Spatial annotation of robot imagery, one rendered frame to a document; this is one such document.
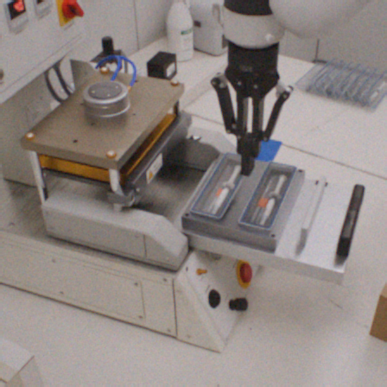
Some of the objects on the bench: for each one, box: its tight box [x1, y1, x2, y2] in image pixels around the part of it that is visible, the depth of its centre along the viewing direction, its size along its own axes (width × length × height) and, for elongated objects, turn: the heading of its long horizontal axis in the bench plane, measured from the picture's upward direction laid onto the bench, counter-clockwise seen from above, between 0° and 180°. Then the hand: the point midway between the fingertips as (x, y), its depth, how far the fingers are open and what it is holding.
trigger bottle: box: [167, 0, 194, 61], centre depth 180 cm, size 9×8×25 cm
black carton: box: [146, 51, 178, 80], centre depth 174 cm, size 6×9×7 cm
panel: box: [182, 248, 261, 345], centre depth 110 cm, size 2×30×19 cm, turn 160°
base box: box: [0, 231, 225, 352], centre depth 118 cm, size 54×38×17 cm
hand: (248, 154), depth 95 cm, fingers closed
